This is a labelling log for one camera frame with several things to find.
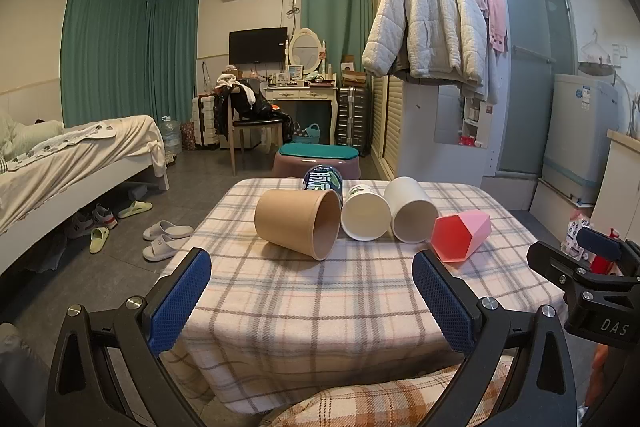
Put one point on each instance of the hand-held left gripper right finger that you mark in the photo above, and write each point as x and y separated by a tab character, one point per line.
442	307

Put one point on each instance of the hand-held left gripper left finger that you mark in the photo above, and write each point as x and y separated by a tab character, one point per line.
182	302

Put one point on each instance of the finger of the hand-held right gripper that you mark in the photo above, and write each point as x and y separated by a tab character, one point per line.
602	243
552	257

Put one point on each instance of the brown paper cup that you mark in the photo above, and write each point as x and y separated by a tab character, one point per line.
285	219

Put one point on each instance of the pink hexagonal cup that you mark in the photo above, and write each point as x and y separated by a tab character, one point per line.
450	239

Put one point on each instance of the plain white cup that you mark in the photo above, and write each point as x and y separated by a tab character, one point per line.
401	198

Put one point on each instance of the white cup with green print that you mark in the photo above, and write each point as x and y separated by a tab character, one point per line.
365	218

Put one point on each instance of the dark blue printed cup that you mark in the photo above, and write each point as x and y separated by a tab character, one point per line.
322	179

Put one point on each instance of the white red snack packet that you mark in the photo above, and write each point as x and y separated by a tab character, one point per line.
574	232

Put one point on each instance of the white slipper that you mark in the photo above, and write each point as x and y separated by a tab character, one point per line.
162	248
167	229

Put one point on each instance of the cream counter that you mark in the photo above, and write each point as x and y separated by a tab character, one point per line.
617	177

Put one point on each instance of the yellow-green slipper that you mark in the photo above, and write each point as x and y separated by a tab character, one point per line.
136	209
99	239

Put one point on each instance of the white washing machine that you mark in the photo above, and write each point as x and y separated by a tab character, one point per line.
575	132

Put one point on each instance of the grey sneaker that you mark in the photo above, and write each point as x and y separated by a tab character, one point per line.
105	217
80	226

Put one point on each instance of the plaid tablecloth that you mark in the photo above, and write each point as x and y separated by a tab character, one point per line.
325	307

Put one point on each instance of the bed with beige cover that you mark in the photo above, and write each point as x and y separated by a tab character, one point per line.
100	194

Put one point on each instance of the floral bag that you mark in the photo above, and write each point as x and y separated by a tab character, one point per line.
188	136

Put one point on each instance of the clear water jug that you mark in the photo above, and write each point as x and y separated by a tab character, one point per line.
171	134

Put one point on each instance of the beige bed sheet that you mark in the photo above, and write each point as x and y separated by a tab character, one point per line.
75	162

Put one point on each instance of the grey cloth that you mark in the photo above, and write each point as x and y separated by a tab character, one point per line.
22	377

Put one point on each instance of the white wardrobe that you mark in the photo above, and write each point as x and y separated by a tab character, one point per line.
430	127

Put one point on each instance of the white suitcase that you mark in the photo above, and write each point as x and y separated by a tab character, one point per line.
204	122

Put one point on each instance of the frosted glass door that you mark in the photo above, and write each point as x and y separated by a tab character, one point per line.
520	72

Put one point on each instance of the wooden chair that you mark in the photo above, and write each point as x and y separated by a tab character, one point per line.
255	124

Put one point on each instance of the purple stool with teal cushion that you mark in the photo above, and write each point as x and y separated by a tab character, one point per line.
315	154

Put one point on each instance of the white spotted cloth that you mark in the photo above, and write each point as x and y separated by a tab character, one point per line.
65	142

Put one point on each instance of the blue basket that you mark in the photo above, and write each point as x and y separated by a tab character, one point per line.
306	134

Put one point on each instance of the pile of clothes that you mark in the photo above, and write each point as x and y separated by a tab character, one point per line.
240	99

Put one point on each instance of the dark ribbed suitcase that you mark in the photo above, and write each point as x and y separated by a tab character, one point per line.
351	114

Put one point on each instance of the light green quilt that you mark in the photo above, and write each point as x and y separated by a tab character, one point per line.
30	132

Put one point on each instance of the cream dressing table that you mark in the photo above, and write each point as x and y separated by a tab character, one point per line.
300	94

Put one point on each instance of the pink garment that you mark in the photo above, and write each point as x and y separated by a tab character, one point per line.
495	17

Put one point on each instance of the cardboard boxes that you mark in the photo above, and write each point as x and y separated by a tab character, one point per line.
354	74

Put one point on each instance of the teal corner curtain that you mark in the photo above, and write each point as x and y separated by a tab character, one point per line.
172	52

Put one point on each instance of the wide teal curtain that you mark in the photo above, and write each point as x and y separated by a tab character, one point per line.
102	52

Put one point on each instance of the black television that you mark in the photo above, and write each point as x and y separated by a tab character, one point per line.
257	45

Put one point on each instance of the white puffer jacket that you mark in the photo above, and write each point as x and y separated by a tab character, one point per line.
425	17

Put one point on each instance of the oval vanity mirror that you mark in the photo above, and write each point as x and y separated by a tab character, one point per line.
305	49

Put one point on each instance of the narrow teal curtain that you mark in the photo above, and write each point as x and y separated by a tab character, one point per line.
332	7

